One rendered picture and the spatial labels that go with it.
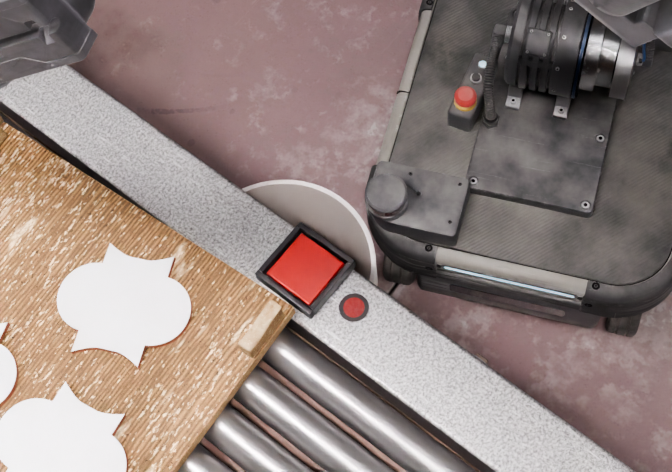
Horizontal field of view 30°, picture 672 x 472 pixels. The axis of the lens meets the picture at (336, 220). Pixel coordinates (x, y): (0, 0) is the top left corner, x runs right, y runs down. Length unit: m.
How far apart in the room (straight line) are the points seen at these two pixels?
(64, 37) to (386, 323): 0.55
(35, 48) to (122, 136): 0.54
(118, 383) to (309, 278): 0.22
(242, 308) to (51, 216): 0.24
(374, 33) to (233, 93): 0.31
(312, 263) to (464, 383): 0.20
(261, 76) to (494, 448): 1.41
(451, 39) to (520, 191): 0.33
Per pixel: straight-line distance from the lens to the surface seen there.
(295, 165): 2.43
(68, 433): 1.30
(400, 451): 1.27
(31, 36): 0.91
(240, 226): 1.37
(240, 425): 1.29
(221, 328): 1.31
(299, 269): 1.33
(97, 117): 1.47
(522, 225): 2.10
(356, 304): 1.32
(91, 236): 1.38
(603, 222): 2.11
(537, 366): 2.26
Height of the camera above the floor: 2.15
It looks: 65 degrees down
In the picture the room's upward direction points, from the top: 11 degrees counter-clockwise
